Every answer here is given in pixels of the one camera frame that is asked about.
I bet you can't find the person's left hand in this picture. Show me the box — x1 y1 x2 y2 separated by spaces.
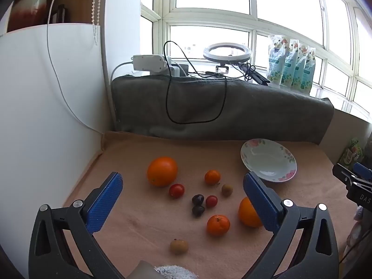
154 264 199 279

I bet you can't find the thick white cable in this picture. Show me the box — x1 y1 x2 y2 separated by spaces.
108 60 135 93

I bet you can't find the white floral plate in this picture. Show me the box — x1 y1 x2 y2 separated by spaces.
240 139 297 183

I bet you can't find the large smooth orange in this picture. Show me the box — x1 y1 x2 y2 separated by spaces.
147 156 178 187

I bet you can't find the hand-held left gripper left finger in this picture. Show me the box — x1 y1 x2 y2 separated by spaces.
28 171 125 279

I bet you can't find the floral refill pouch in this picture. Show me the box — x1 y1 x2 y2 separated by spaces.
280 39 300 89
292 43 309 92
266 34 287 86
302 47 317 95

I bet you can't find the white board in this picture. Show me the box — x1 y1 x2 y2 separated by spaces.
0 23 112 279

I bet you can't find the wall poster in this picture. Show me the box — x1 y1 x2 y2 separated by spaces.
6 0 63 34

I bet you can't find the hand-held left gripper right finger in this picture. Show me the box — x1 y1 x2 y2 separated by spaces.
243 171 340 279

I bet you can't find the black light stand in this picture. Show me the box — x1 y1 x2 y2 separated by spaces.
238 62 271 87

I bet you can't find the green packet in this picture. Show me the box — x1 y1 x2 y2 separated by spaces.
339 138 362 166

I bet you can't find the peach blanket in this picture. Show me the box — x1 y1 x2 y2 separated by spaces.
62 131 359 279

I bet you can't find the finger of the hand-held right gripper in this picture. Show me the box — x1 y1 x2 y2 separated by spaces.
352 162 372 182
332 163 356 185

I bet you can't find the white window frame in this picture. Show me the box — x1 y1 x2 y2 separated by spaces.
140 0 372 123

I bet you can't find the white power box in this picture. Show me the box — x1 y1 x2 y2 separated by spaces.
131 54 167 73

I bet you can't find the large dimpled orange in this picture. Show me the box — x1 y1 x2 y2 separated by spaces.
239 197 263 228

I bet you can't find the thin white cable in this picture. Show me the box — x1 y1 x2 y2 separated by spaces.
46 0 104 136

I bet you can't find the grey blanket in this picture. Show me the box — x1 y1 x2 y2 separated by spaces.
111 74 335 146

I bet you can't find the small tangerine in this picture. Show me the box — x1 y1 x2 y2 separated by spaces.
204 170 221 185
206 214 231 237

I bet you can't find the white ring light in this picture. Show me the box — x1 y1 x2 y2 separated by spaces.
203 42 252 64

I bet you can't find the white bead cord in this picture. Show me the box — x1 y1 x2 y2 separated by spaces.
91 0 104 45

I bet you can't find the black cable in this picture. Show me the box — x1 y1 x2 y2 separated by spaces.
163 41 229 124

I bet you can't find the person's right hand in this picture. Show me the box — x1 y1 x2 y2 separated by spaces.
347 206 365 250

